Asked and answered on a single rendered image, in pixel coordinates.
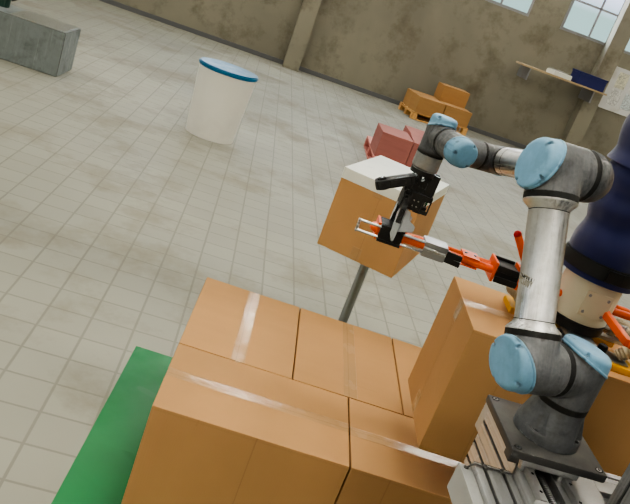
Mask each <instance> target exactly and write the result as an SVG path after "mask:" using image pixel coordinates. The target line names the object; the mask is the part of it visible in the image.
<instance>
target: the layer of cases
mask: <svg viewBox="0 0 630 504"><path fill-rule="evenodd" d="M299 309H300V308H299V307H297V306H294V305H291V304H288V303H284V302H281V301H278V300H275V299H272V298H269V297H266V296H263V295H260V294H257V293H254V292H251V291H248V290H245V289H242V288H239V287H236V286H233V285H230V284H227V283H224V282H221V281H218V280H215V279H212V278H209V277H207V279H206V281H205V283H204V286H203V288H202V290H201V293H200V295H199V297H198V300H197V302H196V304H195V307H194V309H193V311H192V314H191V316H190V318H189V321H188V323H187V325H186V328H185V330H184V332H183V335H182V337H181V339H180V342H179V344H178V346H177V349H176V351H175V353H174V356H173V358H172V360H171V363H170V365H169V367H168V370H167V372H166V375H165V377H164V379H163V382H162V384H161V386H160V389H159V391H158V393H157V396H156V398H155V400H154V403H153V405H152V408H151V411H150V414H149V417H148V420H147V424H146V427H145V430H144V433H143V436H142V439H141V443H140V446H139V449H138V452H137V455H136V458H135V461H134V465H133V468H132V471H131V474H130V477H129V480H128V484H127V487H126V490H125V493H124V496H123V499H122V502H121V504H452V502H451V498H450V495H449V492H448V488H447V485H448V483H449V481H450V479H451V477H452V475H453V473H454V471H455V469H456V467H457V465H458V463H459V461H456V460H453V459H450V458H446V457H443V456H440V455H437V454H434V453H431V452H428V451H425V450H422V449H419V448H418V443H417V436H416V430H415V423H414V417H413V410H412V404H411V397H410V391H409V384H408V378H409V376H410V374H411V372H412V369H413V367H414V365H415V363H416V360H417V358H418V356H419V354H420V351H421V349H422V348H421V347H418V346H415V345H412V344H409V343H406V342H403V341H400V340H397V339H394V338H392V340H391V337H388V336H385V335H382V334H379V333H375V332H372V331H369V330H366V329H363V328H360V327H357V326H354V325H351V324H348V323H345V322H342V321H339V320H336V319H333V318H330V317H327V316H324V315H321V314H318V313H315V312H312V311H309V310H306V309H303V308H301V309H300V311H299Z"/></svg>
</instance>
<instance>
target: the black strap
mask: <svg viewBox="0 0 630 504"><path fill-rule="evenodd" d="M564 259H565V260H566V261H567V262H568V263H570V264H571V265H572V266H574V267H575V268H577V269H579V270H580V271H582V272H584V273H586V274H588V275H590V276H592V277H594V278H596V279H598V280H601V281H603V282H605V283H608V284H611V285H614V286H617V287H620V288H625V289H630V274H627V273H623V272H620V271H617V270H614V269H612V268H609V267H606V266H604V265H602V264H600V263H598V262H596V261H594V260H592V259H590V258H588V257H586V256H584V255H583V254H581V253H580V252H578V251H577V250H575V249H574V248H573V247H572V246H571V245H570V243H569V241H567V243H566V248H565V255H564Z"/></svg>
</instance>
